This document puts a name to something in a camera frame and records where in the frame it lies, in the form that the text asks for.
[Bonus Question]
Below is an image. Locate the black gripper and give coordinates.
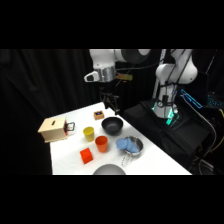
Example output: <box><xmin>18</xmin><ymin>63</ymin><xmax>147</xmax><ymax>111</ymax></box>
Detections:
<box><xmin>99</xmin><ymin>87</ymin><xmax>120</xmax><ymax>116</ymax></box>

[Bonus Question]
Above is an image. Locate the red cube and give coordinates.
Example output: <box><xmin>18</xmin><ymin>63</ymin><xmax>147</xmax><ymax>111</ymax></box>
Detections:
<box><xmin>79</xmin><ymin>147</ymin><xmax>94</xmax><ymax>165</ymax></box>

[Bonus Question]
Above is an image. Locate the black bowl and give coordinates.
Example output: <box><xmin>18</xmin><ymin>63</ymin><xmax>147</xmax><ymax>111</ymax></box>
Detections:
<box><xmin>101</xmin><ymin>116</ymin><xmax>125</xmax><ymax>137</ymax></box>

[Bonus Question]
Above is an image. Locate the steel bowl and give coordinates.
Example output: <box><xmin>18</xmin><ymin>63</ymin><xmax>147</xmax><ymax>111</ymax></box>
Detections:
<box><xmin>119</xmin><ymin>135</ymin><xmax>145</xmax><ymax>158</ymax></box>

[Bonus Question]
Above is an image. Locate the small wooden block blue top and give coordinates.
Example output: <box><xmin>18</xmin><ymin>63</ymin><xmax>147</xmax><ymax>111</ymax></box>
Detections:
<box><xmin>93</xmin><ymin>110</ymin><xmax>105</xmax><ymax>121</ymax></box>

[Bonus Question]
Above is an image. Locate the yellow cup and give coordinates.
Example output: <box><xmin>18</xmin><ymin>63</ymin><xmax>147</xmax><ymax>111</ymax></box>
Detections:
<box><xmin>82</xmin><ymin>126</ymin><xmax>96</xmax><ymax>143</ymax></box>

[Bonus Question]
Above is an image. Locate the orange cup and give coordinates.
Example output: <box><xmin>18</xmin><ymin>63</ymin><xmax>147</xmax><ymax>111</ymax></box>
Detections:
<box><xmin>94</xmin><ymin>135</ymin><xmax>109</xmax><ymax>154</ymax></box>

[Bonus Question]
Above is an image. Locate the blue cloth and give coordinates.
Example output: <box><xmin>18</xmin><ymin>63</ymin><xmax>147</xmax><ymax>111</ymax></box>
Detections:
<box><xmin>115</xmin><ymin>136</ymin><xmax>141</xmax><ymax>155</ymax></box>

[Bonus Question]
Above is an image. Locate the black robot stand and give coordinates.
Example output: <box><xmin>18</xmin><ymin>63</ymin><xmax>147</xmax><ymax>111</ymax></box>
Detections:
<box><xmin>121</xmin><ymin>98</ymin><xmax>214</xmax><ymax>175</ymax></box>

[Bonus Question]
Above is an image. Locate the wooden box with slot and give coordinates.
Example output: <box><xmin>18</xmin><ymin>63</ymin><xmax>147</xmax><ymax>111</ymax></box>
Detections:
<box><xmin>37</xmin><ymin>116</ymin><xmax>69</xmax><ymax>144</ymax></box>

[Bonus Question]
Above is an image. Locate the grey dome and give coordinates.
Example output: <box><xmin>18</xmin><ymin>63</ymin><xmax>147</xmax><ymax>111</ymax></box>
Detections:
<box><xmin>92</xmin><ymin>163</ymin><xmax>127</xmax><ymax>176</ymax></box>

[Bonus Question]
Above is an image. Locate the black curtain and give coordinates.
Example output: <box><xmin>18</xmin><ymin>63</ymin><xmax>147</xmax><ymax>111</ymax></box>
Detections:
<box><xmin>0</xmin><ymin>49</ymin><xmax>224</xmax><ymax>176</ymax></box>

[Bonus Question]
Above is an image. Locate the dark monitor with blue lights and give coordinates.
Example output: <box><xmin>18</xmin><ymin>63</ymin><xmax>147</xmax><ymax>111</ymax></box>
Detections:
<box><xmin>179</xmin><ymin>87</ymin><xmax>224</xmax><ymax>112</ymax></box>

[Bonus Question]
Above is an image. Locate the yellowish wrist cable tag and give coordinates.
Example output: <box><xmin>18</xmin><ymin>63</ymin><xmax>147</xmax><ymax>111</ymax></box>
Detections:
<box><xmin>116</xmin><ymin>73</ymin><xmax>134</xmax><ymax>82</ymax></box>

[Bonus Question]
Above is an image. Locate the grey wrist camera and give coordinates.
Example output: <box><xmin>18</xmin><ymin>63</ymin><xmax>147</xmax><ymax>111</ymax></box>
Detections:
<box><xmin>83</xmin><ymin>70</ymin><xmax>101</xmax><ymax>84</ymax></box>

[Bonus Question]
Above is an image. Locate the black square frame handle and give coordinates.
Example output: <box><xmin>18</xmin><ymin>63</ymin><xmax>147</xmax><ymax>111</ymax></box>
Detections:
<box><xmin>65</xmin><ymin>121</ymin><xmax>76</xmax><ymax>132</ymax></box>

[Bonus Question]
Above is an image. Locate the metal chain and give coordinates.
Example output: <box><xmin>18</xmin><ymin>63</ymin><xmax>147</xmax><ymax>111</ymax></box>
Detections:
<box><xmin>121</xmin><ymin>153</ymin><xmax>132</xmax><ymax>167</ymax></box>

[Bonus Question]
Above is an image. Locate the yellow cable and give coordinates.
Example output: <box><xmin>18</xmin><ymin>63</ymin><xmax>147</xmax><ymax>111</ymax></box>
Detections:
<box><xmin>210</xmin><ymin>109</ymin><xmax>224</xmax><ymax>153</ymax></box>

